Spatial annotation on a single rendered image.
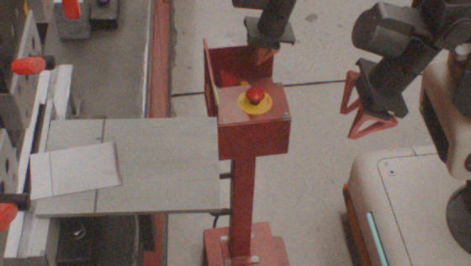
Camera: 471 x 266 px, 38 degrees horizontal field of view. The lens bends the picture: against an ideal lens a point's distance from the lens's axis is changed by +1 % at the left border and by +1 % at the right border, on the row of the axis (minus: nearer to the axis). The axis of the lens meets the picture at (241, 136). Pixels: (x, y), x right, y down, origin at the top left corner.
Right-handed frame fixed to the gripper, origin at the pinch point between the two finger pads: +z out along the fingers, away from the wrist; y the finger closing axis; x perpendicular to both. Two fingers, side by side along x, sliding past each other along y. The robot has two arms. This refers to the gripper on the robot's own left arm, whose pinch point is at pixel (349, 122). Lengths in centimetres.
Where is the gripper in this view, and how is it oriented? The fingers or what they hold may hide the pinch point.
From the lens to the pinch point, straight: 112.7
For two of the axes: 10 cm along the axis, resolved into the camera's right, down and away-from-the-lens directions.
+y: 1.4, 7.5, -6.4
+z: -4.7, 6.2, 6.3
